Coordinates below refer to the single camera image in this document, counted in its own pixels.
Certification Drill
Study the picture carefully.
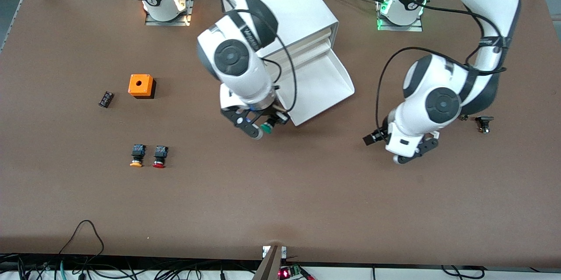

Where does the small black switch component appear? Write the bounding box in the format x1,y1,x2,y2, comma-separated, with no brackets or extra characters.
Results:
475,115,495,135

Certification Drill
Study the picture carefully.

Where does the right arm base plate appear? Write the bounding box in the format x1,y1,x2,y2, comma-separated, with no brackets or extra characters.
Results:
144,0,195,27

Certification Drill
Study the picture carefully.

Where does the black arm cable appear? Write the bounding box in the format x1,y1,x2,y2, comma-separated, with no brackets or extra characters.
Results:
374,1,509,132
103,0,298,112

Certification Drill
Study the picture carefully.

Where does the white metal bracket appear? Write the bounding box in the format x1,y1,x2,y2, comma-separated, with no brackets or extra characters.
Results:
262,245,287,259

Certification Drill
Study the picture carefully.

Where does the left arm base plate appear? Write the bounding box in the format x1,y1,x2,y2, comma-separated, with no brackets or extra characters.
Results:
376,0,424,32

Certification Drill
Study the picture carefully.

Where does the orange button enclosure box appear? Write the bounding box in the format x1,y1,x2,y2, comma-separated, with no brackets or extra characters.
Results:
128,74,157,100

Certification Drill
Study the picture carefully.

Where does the red mushroom push button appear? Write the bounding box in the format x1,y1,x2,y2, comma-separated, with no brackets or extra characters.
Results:
152,145,170,170

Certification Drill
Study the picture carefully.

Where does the yellow mushroom push button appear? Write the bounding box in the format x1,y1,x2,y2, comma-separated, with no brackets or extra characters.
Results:
129,143,147,169

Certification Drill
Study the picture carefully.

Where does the small circuit board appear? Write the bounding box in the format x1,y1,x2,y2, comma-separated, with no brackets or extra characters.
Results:
278,264,314,280

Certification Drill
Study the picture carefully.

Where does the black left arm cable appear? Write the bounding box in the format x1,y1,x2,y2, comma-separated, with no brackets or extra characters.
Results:
374,1,509,132

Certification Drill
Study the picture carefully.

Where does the black looped cable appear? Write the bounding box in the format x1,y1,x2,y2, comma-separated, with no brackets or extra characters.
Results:
58,220,105,268

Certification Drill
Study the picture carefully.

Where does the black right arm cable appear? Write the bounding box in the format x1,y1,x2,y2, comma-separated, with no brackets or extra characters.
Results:
103,0,298,112

